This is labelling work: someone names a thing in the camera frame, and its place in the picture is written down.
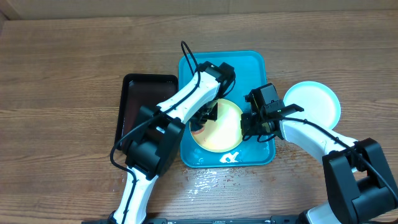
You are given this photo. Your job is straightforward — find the yellow plate top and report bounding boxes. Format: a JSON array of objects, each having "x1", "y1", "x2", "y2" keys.
[{"x1": 191, "y1": 99, "x2": 243, "y2": 153}]

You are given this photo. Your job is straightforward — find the light blue plate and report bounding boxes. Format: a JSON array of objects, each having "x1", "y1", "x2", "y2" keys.
[{"x1": 284, "y1": 81, "x2": 341, "y2": 129}]

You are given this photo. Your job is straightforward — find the orange and green sponge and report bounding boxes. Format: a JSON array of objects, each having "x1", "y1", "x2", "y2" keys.
[{"x1": 190, "y1": 124, "x2": 205, "y2": 134}]

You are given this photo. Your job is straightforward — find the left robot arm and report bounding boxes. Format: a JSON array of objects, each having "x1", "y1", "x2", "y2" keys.
[{"x1": 107, "y1": 62, "x2": 236, "y2": 223}]

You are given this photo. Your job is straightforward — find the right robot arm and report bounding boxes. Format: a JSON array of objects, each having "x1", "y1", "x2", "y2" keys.
[{"x1": 241, "y1": 81, "x2": 397, "y2": 223}]

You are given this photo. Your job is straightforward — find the teal plastic tray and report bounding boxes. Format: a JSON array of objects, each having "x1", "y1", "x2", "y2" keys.
[{"x1": 180, "y1": 50, "x2": 276, "y2": 168}]

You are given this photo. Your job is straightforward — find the black rectangular tray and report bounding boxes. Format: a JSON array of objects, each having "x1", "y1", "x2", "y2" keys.
[{"x1": 114, "y1": 73, "x2": 178, "y2": 142}]

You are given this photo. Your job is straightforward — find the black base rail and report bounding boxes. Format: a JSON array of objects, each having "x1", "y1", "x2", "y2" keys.
[{"x1": 81, "y1": 214, "x2": 358, "y2": 224}]

